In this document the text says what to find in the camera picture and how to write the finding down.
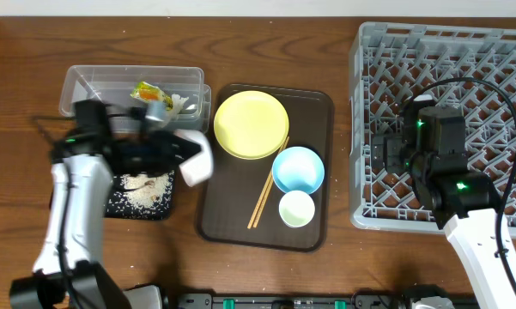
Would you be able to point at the clear plastic bin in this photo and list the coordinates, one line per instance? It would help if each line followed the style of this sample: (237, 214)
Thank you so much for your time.
(113, 84)

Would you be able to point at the small white green cup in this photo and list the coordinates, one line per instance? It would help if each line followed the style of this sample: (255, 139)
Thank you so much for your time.
(296, 209)

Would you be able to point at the green snack wrapper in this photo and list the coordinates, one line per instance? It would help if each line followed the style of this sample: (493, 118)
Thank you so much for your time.
(148, 93)

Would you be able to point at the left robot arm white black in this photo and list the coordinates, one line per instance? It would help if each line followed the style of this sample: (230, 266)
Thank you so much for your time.
(69, 266)

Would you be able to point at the yellow plate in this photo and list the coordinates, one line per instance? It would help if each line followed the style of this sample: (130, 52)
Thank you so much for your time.
(251, 124)

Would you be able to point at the white bowl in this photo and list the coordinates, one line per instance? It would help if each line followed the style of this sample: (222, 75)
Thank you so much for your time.
(200, 166)

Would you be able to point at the grey dishwasher rack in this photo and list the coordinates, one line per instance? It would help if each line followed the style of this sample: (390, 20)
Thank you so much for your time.
(468, 68)

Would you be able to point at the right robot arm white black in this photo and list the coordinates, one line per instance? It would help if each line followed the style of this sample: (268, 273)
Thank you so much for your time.
(431, 149)

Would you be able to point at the blue bowl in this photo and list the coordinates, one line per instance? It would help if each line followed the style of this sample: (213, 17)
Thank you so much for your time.
(298, 169)

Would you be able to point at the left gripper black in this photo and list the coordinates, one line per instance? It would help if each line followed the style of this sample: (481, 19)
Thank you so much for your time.
(164, 150)

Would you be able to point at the white tissue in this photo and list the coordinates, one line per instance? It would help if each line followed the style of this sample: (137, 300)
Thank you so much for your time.
(175, 107)

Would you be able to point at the rice grains pile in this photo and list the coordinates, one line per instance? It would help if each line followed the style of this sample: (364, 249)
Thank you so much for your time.
(141, 197)

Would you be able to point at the brown serving tray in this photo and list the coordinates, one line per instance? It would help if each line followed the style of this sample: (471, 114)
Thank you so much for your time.
(232, 193)

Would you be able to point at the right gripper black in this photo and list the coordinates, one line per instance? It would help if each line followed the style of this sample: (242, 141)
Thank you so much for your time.
(394, 146)

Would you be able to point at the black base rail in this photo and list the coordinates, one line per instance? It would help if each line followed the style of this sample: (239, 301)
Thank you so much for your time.
(424, 296)

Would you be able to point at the black tray bin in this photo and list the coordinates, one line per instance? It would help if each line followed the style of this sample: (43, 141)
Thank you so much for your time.
(86, 161)

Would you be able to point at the wooden chopstick left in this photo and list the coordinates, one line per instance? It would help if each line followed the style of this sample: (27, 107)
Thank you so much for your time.
(262, 197)

